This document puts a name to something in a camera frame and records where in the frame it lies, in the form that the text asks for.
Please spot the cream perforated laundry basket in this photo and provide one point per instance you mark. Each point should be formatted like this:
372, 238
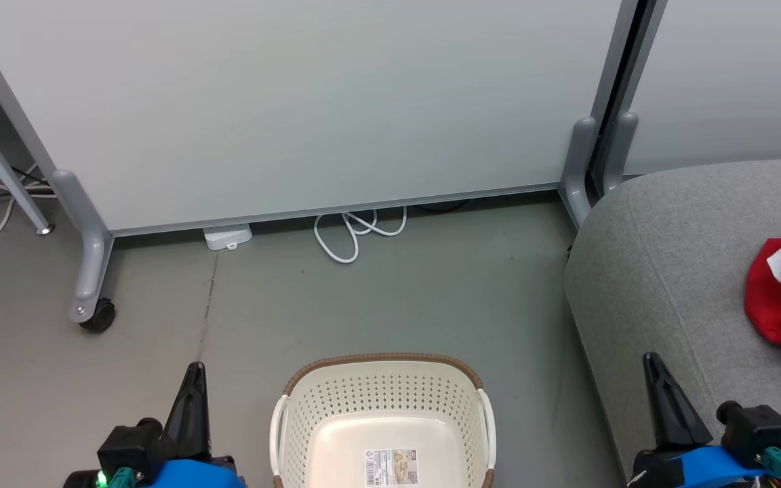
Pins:
384, 407

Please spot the blue left wrist camera box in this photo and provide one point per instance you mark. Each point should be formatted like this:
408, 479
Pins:
187, 474

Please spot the wide white partition panel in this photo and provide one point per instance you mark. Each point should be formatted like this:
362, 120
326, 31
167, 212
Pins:
295, 102

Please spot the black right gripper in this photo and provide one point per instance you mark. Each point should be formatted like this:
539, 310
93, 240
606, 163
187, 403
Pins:
760, 427

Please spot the white power strip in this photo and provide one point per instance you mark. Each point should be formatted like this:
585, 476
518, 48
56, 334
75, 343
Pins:
228, 236

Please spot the blue right wrist camera box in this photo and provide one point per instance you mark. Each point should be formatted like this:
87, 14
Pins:
709, 468

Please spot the black caster wheel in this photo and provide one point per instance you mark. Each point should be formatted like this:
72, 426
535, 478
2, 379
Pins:
100, 316

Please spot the grey fabric sofa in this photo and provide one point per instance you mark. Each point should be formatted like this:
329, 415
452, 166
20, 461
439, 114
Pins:
668, 271

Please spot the paper label in basket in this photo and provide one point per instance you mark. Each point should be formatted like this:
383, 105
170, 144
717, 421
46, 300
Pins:
390, 468

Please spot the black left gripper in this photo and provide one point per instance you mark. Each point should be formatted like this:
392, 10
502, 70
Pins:
129, 447

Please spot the blue wrist camera box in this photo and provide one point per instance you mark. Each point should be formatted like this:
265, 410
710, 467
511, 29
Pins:
187, 474
709, 468

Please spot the grey partition leg with caster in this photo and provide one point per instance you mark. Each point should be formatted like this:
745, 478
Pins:
92, 257

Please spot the narrow white partition panel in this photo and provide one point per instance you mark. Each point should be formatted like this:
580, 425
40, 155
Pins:
729, 81

